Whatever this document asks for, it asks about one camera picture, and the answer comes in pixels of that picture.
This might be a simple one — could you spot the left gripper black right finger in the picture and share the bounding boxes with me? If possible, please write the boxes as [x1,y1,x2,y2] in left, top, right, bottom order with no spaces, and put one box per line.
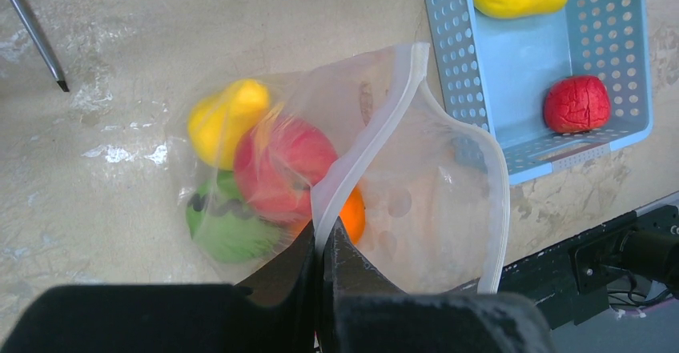
[320,219,403,352]

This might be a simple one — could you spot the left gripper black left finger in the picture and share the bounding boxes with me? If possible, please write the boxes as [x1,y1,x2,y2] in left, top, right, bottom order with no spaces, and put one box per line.
[235,222,315,352]

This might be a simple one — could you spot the orange fruit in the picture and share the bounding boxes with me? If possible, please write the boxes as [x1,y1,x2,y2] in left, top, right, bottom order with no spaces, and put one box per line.
[291,186,367,247]

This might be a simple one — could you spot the red apple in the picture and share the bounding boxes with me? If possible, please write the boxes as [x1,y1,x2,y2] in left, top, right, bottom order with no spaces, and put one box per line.
[234,116,338,225]

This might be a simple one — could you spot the clear zip top bag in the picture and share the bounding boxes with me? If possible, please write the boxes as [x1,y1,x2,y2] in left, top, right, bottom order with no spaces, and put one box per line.
[167,42,509,294]

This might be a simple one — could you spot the light blue plastic basket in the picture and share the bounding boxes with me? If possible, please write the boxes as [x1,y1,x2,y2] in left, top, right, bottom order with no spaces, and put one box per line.
[424,0,653,185]

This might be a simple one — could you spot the black yellow screwdriver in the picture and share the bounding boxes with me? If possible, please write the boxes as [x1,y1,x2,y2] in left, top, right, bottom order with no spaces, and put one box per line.
[9,0,70,93]

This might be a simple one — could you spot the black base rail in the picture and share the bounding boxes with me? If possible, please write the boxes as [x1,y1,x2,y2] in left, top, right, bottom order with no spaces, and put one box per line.
[499,205,678,329]

